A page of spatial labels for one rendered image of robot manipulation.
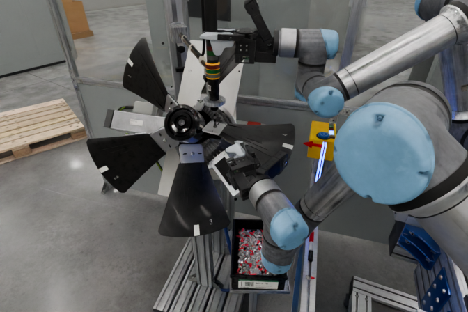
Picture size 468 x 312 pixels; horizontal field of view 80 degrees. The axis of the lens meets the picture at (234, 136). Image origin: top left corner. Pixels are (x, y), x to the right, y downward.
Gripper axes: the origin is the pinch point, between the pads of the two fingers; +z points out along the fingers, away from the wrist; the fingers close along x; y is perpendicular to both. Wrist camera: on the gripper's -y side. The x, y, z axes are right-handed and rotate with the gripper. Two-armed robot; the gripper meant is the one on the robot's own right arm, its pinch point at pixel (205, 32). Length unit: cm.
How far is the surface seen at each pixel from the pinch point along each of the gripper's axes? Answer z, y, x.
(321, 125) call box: -42, 41, 27
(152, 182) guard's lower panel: 65, 131, 84
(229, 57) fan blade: -5.1, 10.0, 12.2
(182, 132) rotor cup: 7.6, 29.2, -5.6
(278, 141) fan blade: -22.4, 30.9, -4.3
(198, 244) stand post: 11, 104, 11
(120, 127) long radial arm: 39, 40, 13
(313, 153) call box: -38, 48, 15
